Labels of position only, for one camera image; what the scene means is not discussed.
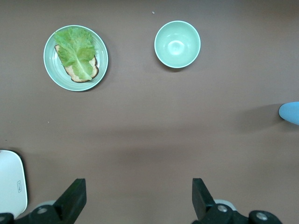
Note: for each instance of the white toaster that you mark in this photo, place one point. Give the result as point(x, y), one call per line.
point(11, 182)

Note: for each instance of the light green bowl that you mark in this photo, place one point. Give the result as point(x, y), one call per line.
point(177, 44)

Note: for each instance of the toast slice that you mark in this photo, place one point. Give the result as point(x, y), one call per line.
point(70, 72)

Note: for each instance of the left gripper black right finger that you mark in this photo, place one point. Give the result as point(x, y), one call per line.
point(205, 210)

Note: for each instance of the light green plate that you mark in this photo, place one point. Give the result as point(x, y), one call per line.
point(50, 63)

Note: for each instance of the green lettuce leaf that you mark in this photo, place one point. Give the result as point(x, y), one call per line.
point(74, 51)

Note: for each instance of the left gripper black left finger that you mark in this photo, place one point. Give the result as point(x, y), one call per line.
point(70, 205)

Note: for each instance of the blue cup with white filling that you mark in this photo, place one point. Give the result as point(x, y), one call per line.
point(290, 113)

